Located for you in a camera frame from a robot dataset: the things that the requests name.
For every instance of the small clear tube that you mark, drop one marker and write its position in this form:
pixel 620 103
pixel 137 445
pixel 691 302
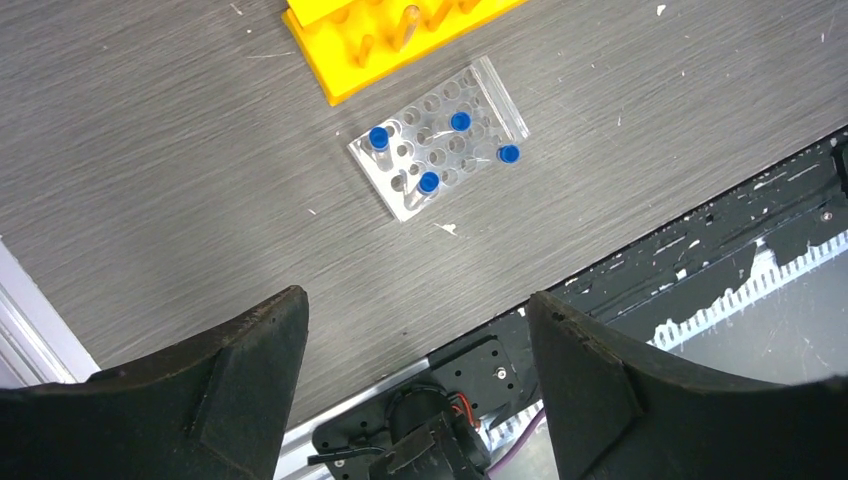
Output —
pixel 491 153

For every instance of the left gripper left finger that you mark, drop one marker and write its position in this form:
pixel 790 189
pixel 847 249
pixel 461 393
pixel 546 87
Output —
pixel 212 406

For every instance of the yellow test tube rack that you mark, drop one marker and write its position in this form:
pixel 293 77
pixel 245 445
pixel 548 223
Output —
pixel 351 44

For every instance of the blue capped tube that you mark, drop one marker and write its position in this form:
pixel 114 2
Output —
pixel 445 126
pixel 422 191
pixel 378 139

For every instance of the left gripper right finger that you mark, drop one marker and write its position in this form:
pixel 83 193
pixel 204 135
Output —
pixel 618 408

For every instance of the clear well plate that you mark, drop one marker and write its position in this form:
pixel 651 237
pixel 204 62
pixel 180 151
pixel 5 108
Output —
pixel 429 147

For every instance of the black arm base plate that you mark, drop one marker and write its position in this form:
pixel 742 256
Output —
pixel 752 283

